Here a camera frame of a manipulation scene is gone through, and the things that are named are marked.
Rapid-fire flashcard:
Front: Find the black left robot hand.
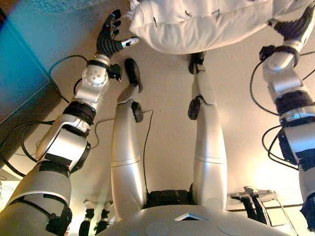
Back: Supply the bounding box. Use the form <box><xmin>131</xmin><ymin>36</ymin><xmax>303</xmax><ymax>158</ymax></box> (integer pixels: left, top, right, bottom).
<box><xmin>95</xmin><ymin>9</ymin><xmax>140</xmax><ymax>59</ymax></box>

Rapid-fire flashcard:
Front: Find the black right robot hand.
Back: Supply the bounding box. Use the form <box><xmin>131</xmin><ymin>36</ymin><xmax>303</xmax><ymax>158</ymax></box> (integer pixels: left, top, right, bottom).
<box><xmin>268</xmin><ymin>4</ymin><xmax>315</xmax><ymax>43</ymax></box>

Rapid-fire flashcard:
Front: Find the white fringed cushion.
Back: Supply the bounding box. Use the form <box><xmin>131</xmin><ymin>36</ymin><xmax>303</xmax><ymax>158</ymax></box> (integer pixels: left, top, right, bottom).
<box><xmin>127</xmin><ymin>0</ymin><xmax>315</xmax><ymax>55</ymax></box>

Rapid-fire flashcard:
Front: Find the glossy reflective cabinet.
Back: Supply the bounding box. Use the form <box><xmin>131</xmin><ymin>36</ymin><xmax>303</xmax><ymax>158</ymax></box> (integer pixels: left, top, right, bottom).
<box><xmin>0</xmin><ymin>0</ymin><xmax>63</xmax><ymax>138</ymax></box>

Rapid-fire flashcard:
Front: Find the silver right robot leg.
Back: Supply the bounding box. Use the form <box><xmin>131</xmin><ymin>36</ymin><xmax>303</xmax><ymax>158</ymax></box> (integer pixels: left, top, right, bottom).
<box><xmin>187</xmin><ymin>52</ymin><xmax>228</xmax><ymax>211</ymax></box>

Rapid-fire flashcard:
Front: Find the black leg with white cuff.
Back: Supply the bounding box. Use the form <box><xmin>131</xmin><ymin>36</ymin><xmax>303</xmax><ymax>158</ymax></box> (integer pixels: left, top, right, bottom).
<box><xmin>78</xmin><ymin>200</ymin><xmax>96</xmax><ymax>236</ymax></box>
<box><xmin>94</xmin><ymin>201</ymin><xmax>114</xmax><ymax>236</ymax></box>

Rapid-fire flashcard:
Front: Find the silver robot torso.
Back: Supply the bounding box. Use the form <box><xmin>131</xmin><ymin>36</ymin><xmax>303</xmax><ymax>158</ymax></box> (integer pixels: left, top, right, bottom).
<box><xmin>98</xmin><ymin>189</ymin><xmax>293</xmax><ymax>236</ymax></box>

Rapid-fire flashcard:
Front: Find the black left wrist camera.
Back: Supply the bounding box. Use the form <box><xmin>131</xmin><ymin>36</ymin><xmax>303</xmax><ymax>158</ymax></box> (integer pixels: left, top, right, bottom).
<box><xmin>107</xmin><ymin>63</ymin><xmax>123</xmax><ymax>83</ymax></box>

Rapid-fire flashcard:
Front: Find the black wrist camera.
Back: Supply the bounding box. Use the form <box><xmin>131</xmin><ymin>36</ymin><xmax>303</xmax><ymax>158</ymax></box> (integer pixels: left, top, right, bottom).
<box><xmin>107</xmin><ymin>63</ymin><xmax>123</xmax><ymax>83</ymax></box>
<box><xmin>259</xmin><ymin>45</ymin><xmax>277</xmax><ymax>62</ymax></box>

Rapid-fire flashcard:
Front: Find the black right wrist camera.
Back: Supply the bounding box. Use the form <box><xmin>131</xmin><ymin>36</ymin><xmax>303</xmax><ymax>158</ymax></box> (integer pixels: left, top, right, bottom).
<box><xmin>259</xmin><ymin>45</ymin><xmax>277</xmax><ymax>62</ymax></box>

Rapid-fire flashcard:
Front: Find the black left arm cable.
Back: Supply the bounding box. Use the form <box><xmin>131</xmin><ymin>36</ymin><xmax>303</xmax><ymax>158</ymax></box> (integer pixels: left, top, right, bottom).
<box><xmin>0</xmin><ymin>54</ymin><xmax>99</xmax><ymax>177</ymax></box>

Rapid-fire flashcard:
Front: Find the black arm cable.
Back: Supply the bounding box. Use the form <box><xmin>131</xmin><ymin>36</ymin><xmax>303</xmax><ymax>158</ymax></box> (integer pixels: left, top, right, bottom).
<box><xmin>0</xmin><ymin>54</ymin><xmax>99</xmax><ymax>177</ymax></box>
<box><xmin>249</xmin><ymin>50</ymin><xmax>315</xmax><ymax>172</ymax></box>

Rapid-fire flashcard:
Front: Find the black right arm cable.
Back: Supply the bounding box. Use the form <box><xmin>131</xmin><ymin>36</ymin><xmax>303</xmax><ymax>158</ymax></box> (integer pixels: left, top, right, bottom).
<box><xmin>249</xmin><ymin>50</ymin><xmax>315</xmax><ymax>172</ymax></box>

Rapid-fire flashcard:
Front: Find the thin black leg cable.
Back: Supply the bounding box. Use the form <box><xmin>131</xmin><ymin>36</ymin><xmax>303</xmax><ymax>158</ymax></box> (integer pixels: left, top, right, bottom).
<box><xmin>94</xmin><ymin>109</ymin><xmax>155</xmax><ymax>195</ymax></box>

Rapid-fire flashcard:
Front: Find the metal frame stand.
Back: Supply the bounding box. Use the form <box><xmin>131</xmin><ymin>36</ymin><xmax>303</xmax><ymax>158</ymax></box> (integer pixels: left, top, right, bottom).
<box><xmin>227</xmin><ymin>186</ymin><xmax>305</xmax><ymax>236</ymax></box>

